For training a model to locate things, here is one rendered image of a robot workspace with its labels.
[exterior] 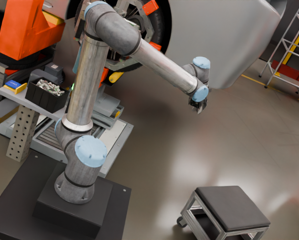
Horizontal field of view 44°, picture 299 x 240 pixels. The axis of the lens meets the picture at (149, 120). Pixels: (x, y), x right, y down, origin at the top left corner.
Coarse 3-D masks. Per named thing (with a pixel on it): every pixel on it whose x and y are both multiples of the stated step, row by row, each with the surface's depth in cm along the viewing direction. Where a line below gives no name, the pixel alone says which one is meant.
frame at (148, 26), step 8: (88, 0) 259; (96, 0) 258; (128, 0) 254; (136, 0) 252; (144, 16) 256; (144, 24) 258; (152, 32) 259; (80, 40) 272; (112, 64) 274; (120, 64) 273; (128, 64) 271
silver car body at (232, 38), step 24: (48, 0) 274; (192, 0) 255; (216, 0) 252; (240, 0) 249; (264, 0) 247; (192, 24) 261; (216, 24) 258; (240, 24) 255; (264, 24) 255; (192, 48) 267; (216, 48) 264; (240, 48) 262; (264, 48) 275; (216, 72) 271; (240, 72) 278
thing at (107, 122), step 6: (72, 84) 325; (66, 102) 296; (120, 108) 319; (96, 114) 301; (102, 114) 300; (114, 114) 313; (120, 114) 324; (96, 120) 297; (102, 120) 296; (108, 120) 295; (114, 120) 301; (102, 126) 298; (108, 126) 297
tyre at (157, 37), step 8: (144, 0) 260; (80, 8) 271; (160, 8) 278; (152, 16) 263; (160, 16) 272; (152, 24) 265; (160, 24) 266; (160, 32) 268; (152, 40) 269; (160, 40) 277; (136, 64) 279
